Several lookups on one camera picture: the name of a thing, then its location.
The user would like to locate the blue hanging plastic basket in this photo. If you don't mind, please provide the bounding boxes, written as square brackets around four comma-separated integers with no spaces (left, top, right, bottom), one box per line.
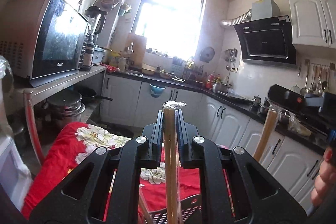
[150,84,166,98]

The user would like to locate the white upper kitchen cabinet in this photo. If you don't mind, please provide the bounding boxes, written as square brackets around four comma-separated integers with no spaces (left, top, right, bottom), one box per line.
[288,0,336,49]

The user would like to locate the red floral tablecloth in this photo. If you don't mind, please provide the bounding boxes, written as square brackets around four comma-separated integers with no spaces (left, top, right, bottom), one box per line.
[22,122,237,224]

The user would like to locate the wooden chopstick pair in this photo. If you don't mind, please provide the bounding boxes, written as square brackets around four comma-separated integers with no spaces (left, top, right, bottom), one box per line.
[162,101,187,224]
[253,106,279,163]

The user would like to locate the wooden cutting board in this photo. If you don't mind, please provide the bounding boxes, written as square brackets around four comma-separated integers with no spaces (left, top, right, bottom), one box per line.
[127,32,147,67]

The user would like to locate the silver pot with lid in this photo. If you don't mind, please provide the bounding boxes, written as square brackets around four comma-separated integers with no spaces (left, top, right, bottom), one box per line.
[212,81,232,94]

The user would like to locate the steel stockpot with lid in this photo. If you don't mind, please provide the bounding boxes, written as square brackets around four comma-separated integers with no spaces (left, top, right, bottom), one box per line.
[46,90,86,123]

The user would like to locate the black kitchen countertop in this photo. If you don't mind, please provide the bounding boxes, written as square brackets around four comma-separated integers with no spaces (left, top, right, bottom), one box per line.
[105,69,331,155]

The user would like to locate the clear plastic bag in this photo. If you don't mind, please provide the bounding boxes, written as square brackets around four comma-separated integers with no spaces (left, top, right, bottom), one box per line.
[287,115,313,136]

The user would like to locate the black range hood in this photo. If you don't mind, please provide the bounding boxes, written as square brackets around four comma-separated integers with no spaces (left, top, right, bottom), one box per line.
[233,0,297,68]

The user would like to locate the yellow bowl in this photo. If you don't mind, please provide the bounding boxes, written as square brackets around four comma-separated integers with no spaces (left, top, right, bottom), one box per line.
[141,63,156,75]

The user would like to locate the black blender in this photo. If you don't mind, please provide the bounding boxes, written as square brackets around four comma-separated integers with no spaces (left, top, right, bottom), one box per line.
[84,5,108,72]

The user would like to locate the row of hanging kitchen utensils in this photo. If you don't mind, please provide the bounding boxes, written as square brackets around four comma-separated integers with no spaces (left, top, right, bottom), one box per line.
[298,59,332,97]

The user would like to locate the small hanging utensil rack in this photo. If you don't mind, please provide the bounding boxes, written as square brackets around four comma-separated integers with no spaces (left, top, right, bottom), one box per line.
[224,48,238,71]

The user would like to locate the metal shelf table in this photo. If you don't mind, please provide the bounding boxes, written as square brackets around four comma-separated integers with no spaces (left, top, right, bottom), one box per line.
[14,65,108,169]

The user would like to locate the black wok pan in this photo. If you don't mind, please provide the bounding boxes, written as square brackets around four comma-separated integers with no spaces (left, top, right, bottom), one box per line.
[77,86,113,104]

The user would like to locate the small steel kettle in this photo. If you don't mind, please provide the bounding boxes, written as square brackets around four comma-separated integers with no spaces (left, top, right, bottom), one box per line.
[251,95,262,109]

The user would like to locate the person's right hand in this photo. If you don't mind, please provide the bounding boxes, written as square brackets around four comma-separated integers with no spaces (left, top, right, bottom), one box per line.
[311,147,336,206]

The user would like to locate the cluster of condiment bottles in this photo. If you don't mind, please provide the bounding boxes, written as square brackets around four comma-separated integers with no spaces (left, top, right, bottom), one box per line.
[203,71,222,90]

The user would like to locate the silver microwave oven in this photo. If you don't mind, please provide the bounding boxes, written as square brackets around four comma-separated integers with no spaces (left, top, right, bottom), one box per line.
[0,0,90,88]

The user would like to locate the grey lattice utensil basket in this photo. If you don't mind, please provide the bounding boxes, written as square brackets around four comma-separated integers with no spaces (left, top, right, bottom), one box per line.
[139,193,208,224]

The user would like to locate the kitchen window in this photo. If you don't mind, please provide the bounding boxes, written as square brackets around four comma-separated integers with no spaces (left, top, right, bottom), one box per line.
[131,0,208,58]

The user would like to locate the white lower kitchen cabinets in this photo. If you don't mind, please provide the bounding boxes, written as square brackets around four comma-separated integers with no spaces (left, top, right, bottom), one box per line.
[101,74,327,207]

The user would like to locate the set of wooden chopsticks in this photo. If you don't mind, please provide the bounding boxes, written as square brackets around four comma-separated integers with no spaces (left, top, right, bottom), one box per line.
[138,185,155,224]

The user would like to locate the round grey wall disc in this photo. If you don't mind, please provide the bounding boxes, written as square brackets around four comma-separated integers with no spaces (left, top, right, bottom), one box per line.
[200,46,215,63]

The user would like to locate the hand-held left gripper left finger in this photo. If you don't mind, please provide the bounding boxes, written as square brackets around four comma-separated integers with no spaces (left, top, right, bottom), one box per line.
[29,110,164,224]

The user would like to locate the silver flexible exhaust duct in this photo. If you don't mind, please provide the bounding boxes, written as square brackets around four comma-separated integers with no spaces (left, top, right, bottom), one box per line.
[221,10,253,28]

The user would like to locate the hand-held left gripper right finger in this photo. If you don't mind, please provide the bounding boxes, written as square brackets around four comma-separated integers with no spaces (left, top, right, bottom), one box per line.
[177,110,307,224]

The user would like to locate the white plastic storage cabinet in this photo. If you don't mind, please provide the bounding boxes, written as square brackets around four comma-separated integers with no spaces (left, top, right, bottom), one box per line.
[0,132,33,211]

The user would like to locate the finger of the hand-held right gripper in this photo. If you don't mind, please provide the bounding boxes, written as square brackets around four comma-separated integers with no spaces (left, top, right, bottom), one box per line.
[268,85,306,111]

